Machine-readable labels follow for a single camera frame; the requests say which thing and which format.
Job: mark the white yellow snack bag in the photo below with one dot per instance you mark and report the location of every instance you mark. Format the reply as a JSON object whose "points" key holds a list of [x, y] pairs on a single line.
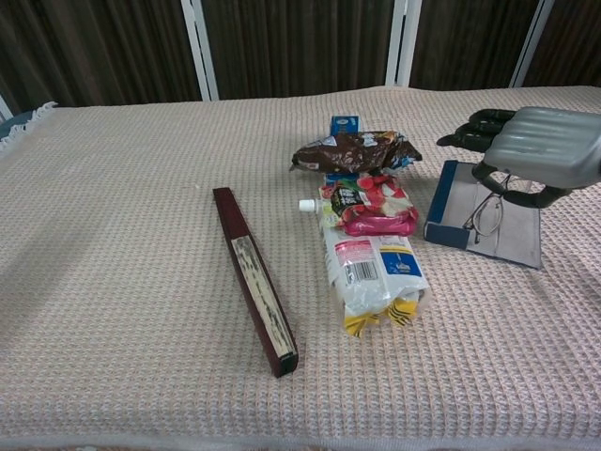
{"points": [[361, 277]]}

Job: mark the metal frame eyeglasses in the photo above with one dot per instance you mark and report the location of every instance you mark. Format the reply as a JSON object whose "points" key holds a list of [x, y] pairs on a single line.
{"points": [[488, 216]]}

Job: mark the pink snack packet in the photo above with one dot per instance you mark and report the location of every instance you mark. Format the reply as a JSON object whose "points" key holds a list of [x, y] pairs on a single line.
{"points": [[375, 226]]}

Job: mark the blue white carton box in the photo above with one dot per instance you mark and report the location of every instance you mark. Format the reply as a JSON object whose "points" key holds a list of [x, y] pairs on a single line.
{"points": [[345, 126]]}

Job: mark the teal table pad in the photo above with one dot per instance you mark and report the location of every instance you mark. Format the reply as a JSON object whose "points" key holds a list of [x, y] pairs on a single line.
{"points": [[14, 123]]}

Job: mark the white screen frame post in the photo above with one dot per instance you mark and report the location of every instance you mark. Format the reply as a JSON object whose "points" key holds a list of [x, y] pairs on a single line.
{"points": [[199, 47], [4, 109], [403, 42], [530, 42]]}

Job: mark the red fruit spout pouch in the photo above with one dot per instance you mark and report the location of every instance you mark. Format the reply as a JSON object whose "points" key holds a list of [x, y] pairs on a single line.
{"points": [[371, 195]]}

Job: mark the brown snack bag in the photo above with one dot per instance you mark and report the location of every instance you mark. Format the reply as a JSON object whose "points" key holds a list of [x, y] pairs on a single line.
{"points": [[347, 155]]}

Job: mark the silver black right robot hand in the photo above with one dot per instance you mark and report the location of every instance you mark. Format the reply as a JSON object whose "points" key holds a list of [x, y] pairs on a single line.
{"points": [[544, 145]]}

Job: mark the blue grey folding case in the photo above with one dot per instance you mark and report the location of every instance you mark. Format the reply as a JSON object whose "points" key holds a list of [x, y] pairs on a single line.
{"points": [[516, 235]]}

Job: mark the beige waffle tablecloth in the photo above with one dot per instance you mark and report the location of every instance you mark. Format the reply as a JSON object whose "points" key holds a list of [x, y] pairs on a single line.
{"points": [[117, 235]]}

